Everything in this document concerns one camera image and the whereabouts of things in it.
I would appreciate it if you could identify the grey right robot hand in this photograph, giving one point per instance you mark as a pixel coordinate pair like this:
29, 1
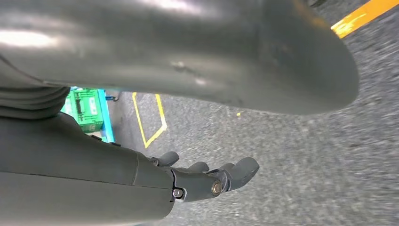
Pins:
156, 46

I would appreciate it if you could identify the large blue metal shelving rack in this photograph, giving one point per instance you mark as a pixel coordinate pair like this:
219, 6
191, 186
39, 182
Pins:
107, 124

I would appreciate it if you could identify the green plastic crate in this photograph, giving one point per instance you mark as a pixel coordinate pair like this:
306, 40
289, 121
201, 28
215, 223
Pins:
87, 109

